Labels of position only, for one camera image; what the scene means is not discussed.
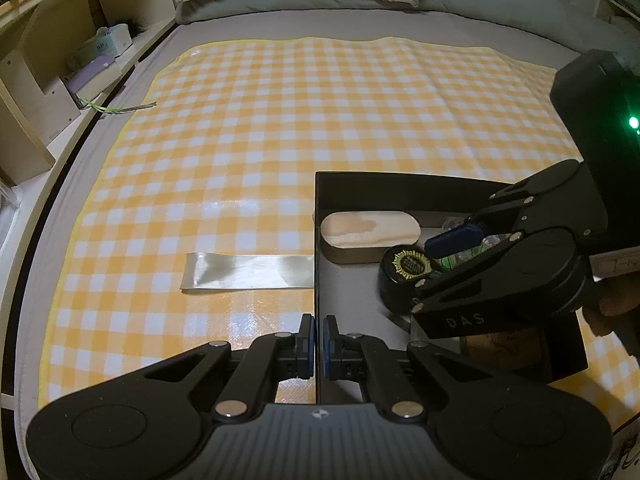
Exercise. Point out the person right hand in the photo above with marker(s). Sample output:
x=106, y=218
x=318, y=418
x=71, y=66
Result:
x=612, y=297

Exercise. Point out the clear plastic bead box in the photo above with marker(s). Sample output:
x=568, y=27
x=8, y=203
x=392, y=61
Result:
x=450, y=255

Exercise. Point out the square brown cork coaster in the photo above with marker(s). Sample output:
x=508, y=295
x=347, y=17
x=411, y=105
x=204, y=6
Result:
x=503, y=350

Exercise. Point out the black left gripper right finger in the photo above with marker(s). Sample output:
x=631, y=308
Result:
x=332, y=349

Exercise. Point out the purple notebook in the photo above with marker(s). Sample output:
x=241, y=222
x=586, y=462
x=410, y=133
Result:
x=101, y=66

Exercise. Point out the oval wooden box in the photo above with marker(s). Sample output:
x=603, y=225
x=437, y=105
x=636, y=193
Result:
x=354, y=237

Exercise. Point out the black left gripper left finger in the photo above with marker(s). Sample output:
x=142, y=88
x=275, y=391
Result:
x=306, y=349

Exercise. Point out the white tissue box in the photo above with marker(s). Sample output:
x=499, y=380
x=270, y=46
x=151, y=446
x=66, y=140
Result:
x=108, y=41

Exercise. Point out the black round tin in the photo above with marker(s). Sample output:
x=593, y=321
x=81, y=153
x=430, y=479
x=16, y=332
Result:
x=403, y=269

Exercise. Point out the wooden bedside shelf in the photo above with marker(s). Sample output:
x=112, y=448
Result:
x=37, y=37

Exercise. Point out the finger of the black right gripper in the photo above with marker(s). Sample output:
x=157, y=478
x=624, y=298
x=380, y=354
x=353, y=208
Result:
x=458, y=239

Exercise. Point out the silver tape strip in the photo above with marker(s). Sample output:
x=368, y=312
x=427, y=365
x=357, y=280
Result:
x=218, y=272

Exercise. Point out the black cardboard box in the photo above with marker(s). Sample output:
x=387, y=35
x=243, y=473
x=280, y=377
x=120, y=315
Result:
x=350, y=291

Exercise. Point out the yellow white checkered mat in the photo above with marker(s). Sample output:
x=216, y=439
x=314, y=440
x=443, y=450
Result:
x=224, y=160

